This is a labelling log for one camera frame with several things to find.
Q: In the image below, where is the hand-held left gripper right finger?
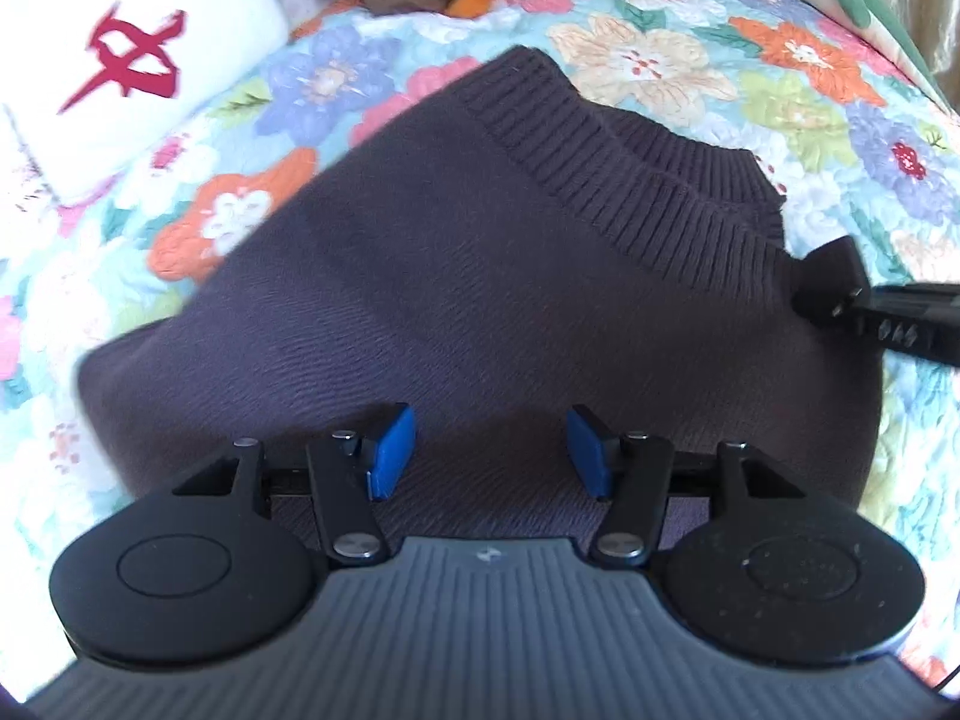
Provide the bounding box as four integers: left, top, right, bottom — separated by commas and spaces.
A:
566, 405, 809, 569

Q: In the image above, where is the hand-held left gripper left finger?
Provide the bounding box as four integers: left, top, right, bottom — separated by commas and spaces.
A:
172, 403, 417, 569

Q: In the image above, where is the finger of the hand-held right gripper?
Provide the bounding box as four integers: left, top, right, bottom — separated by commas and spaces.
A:
793, 236, 872, 328

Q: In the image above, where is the dark purple cable-knit sweater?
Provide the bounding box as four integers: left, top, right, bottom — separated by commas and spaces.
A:
75, 45, 887, 563

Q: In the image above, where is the floral quilt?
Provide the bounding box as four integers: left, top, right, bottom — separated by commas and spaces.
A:
0, 0, 960, 691

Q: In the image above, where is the white embroidered pillow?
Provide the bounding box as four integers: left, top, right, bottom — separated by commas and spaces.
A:
0, 106, 70, 217

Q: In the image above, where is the white pillow with red print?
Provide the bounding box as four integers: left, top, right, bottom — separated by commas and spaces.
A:
0, 0, 291, 209

